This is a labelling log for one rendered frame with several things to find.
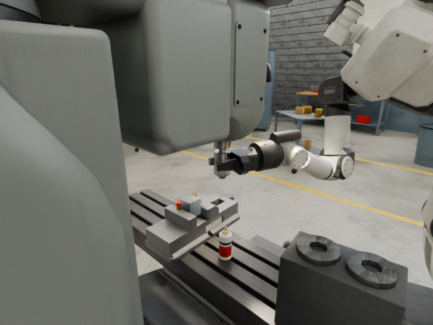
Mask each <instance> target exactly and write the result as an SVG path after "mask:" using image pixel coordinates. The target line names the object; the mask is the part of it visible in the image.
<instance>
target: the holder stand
mask: <svg viewBox="0 0 433 325"><path fill-rule="evenodd" d="M407 283H408V268H407V267H406V266H402V265H400V264H396V263H394V262H391V261H388V260H387V259H385V258H383V257H381V256H379V255H376V254H375V253H369V252H366V251H359V250H355V249H353V248H350V247H347V246H344V245H341V244H338V243H335V242H333V241H332V240H330V239H328V238H326V237H322V236H319V235H311V234H309V233H305V232H303V231H299V232H298V234H297V235H296V237H295V238H294V239H293V241H292V242H291V243H290V245H289V246H288V247H287V249H286V250H285V251H284V252H283V254H282V255H281V257H280V268H279V275H278V288H277V296H276V308H275V316H274V322H275V323H276V324H278V325H401V323H402V320H403V317H404V314H405V310H406V305H407Z"/></svg>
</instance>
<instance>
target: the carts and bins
mask: <svg viewBox="0 0 433 325"><path fill-rule="evenodd" d="M275 112H276V116H275V126H274V132H276V131H277V122H278V114H279V113H280V114H282V115H285V116H288V117H291V118H293V119H296V120H298V126H297V130H299V131H302V121H304V120H320V119H325V116H323V115H322V113H323V109H322V108H317V109H315V113H312V106H302V107H296V109H295V110H286V111H278V110H276V111H275ZM291 142H292V143H295V144H296V145H298V146H300V147H302V148H304V149H306V150H307V151H308V152H310V153H312V154H313V155H315V154H319V152H320V151H321V150H320V149H317V148H315V147H313V146H311V142H312V140H308V139H306V140H305V142H303V141H301V140H298V141H291ZM414 163H415V164H417V165H420V166H424V167H427V168H433V124H421V125H420V129H419V135H418V143H417V147H416V154H415V158H414ZM291 172H292V173H293V174H296V173H297V170H296V169H295V168H293V169H292V170H291Z"/></svg>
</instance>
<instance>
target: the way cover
mask: <svg viewBox="0 0 433 325"><path fill-rule="evenodd" d="M170 281H171V282H170ZM139 285H140V287H141V288H140V296H141V301H142V312H143V317H144V318H145V320H146V321H148V322H149V323H150V324H151V325H161V324H162V325H186V324H188V325H215V324H216V325H231V324H230V323H228V322H227V321H226V320H225V319H223V318H222V317H221V316H220V315H219V314H217V313H216V312H215V311H213V310H212V309H211V308H210V307H209V306H207V305H206V304H205V303H204V302H202V301H201V300H200V299H199V298H198V297H196V296H195V295H194V294H192V293H191V292H190V291H189V290H188V289H186V288H185V287H184V286H183V285H181V284H180V283H179V282H178V281H176V280H175V279H174V278H173V277H172V276H170V275H169V274H168V273H166V272H165V271H164V270H163V269H162V268H159V269H157V270H154V271H151V272H148V273H145V274H143V275H139ZM160 301H161V302H160ZM166 304H167V305H166ZM185 311H186V312H185ZM212 320H213V321H212ZM153 321H154V322H153ZM157 323H159V324H157Z"/></svg>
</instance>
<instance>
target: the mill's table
mask: <svg viewBox="0 0 433 325"><path fill-rule="evenodd" d="M129 200H130V210H131V221H132V226H133V237H134V243H135V244H136V245H137V246H138V247H139V248H141V249H142V250H144V251H145V252H146V253H147V254H148V255H150V256H151V257H152V258H154V259H155V260H156V261H157V262H158V263H160V264H161V265H163V267H165V268H166V269H167V270H169V271H170V272H171V273H172V274H174V275H175V276H176V277H177V278H179V279H180V280H181V281H182V282H184V283H185V284H186V285H188V286H189V287H190V288H191V289H192V290H194V291H195V292H196V293H198V294H199V295H200V296H201V297H203V298H204V299H205V300H207V301H208V302H209V303H210V304H211V305H213V306H214V307H215V308H216V309H217V310H219V311H220V312H222V313H223V314H224V315H225V316H226V317H228V318H229V319H230V320H232V321H233V322H234V323H235V324H236V325H278V324H276V323H275V322H274V316H275V308H276V296H277V288H278V275H279V268H280V256H279V255H277V254H275V253H273V252H271V251H269V250H267V249H265V248H263V247H261V246H259V245H257V244H255V243H253V242H251V241H249V240H247V239H245V238H243V237H241V236H239V235H237V234H235V233H233V232H231V233H232V254H231V258H230V259H229V260H226V261H225V260H222V259H220V257H219V234H217V235H216V236H214V237H212V236H210V240H208V241H207V242H205V243H204V244H203V245H201V246H199V247H198V248H197V249H195V250H194V251H192V252H191V253H189V254H188V255H186V256H185V257H183V258H182V259H180V260H179V261H177V262H176V263H170V262H169V261H167V260H166V259H164V258H163V257H161V256H160V255H159V254H157V253H155V252H154V251H153V250H151V249H150V248H148V247H147V246H146V243H145V240H146V228H147V227H149V226H151V225H153V224H155V223H157V222H159V221H161V220H163V219H165V213H164V208H165V207H167V206H169V205H171V204H172V205H174V206H176V203H175V202H173V201H171V200H169V199H167V198H165V197H163V196H161V195H159V194H157V193H155V192H153V191H151V190H149V189H148V188H147V189H145V190H142V191H140V192H138V193H137V192H136V193H133V194H131V195H129ZM229 231H230V230H229Z"/></svg>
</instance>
